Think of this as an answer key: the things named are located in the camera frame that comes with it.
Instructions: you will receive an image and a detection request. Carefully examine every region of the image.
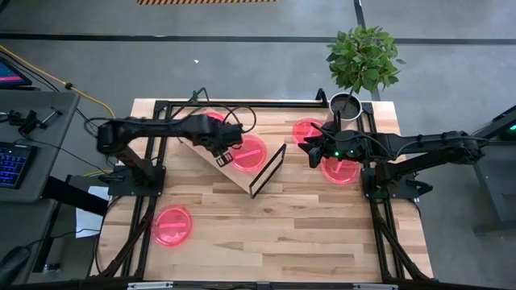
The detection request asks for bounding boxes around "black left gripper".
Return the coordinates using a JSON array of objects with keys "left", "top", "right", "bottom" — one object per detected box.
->
[{"left": 192, "top": 116, "right": 244, "bottom": 168}]

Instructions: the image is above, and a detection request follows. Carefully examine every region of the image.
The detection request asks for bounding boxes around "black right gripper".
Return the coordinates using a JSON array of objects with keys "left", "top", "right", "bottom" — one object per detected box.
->
[{"left": 298, "top": 127, "right": 366, "bottom": 169}]

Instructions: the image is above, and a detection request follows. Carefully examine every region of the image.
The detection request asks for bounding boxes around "translucent red plate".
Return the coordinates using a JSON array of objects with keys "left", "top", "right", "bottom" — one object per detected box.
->
[
  {"left": 152, "top": 204, "right": 194, "bottom": 247},
  {"left": 229, "top": 134, "right": 268, "bottom": 173},
  {"left": 291, "top": 117, "right": 326, "bottom": 145},
  {"left": 201, "top": 110, "right": 227, "bottom": 122},
  {"left": 320, "top": 155, "right": 361, "bottom": 185}
]

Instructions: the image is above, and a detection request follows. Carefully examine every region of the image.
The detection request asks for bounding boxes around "green plant in white pot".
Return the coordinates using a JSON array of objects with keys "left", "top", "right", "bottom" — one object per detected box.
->
[{"left": 325, "top": 24, "right": 407, "bottom": 122}]

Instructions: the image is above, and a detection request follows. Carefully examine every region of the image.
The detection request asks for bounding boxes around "white paper sheet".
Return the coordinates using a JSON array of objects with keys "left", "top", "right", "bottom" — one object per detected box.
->
[{"left": 75, "top": 185, "right": 110, "bottom": 239}]

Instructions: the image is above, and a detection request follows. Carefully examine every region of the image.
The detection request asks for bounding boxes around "black desk leg bar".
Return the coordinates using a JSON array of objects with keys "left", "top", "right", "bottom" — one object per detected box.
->
[{"left": 41, "top": 175, "right": 110, "bottom": 218}]

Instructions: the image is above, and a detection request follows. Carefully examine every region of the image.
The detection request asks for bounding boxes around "dark equipment stand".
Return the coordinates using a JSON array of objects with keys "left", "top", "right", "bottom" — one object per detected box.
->
[{"left": 471, "top": 103, "right": 516, "bottom": 234}]

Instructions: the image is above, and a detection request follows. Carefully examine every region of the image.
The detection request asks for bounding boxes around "small black desk device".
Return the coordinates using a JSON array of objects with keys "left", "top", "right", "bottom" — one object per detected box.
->
[{"left": 6, "top": 106, "right": 65, "bottom": 136}]

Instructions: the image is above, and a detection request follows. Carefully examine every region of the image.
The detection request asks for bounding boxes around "backlit black keyboard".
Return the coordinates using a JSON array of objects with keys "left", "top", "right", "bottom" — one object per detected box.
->
[{"left": 0, "top": 141, "right": 36, "bottom": 190}]

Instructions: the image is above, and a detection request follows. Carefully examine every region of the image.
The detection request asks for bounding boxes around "grey low desk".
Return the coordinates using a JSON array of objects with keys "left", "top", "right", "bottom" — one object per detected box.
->
[{"left": 0, "top": 198, "right": 58, "bottom": 285}]

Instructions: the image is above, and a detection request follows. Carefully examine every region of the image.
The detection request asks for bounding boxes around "computer monitor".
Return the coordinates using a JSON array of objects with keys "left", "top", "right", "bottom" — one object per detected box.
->
[{"left": 0, "top": 57, "right": 33, "bottom": 88}]

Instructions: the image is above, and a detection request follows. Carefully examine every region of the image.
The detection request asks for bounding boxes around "black computer mouse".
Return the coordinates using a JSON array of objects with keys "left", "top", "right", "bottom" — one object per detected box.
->
[{"left": 0, "top": 245, "right": 32, "bottom": 285}]

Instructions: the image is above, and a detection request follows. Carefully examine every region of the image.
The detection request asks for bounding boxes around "wooden shelf with black frame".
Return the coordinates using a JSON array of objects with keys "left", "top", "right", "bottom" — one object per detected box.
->
[{"left": 177, "top": 108, "right": 288, "bottom": 200}]

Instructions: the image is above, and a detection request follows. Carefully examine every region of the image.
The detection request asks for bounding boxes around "black metal rig frame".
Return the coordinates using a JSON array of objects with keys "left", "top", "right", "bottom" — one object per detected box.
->
[{"left": 86, "top": 86, "right": 435, "bottom": 290}]

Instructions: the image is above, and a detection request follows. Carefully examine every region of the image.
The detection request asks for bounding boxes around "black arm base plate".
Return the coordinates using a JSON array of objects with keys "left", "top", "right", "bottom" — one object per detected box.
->
[
  {"left": 360, "top": 166, "right": 435, "bottom": 201},
  {"left": 107, "top": 165, "right": 167, "bottom": 197}
]

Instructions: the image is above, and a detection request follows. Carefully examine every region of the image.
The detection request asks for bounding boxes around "silver metal bracket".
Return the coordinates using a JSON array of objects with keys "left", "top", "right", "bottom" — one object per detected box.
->
[
  {"left": 127, "top": 281, "right": 175, "bottom": 290},
  {"left": 352, "top": 283, "right": 399, "bottom": 290}
]

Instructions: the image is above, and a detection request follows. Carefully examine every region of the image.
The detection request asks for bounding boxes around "yellow cable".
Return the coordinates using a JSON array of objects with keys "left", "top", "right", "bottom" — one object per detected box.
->
[{"left": 0, "top": 44, "right": 117, "bottom": 118}]

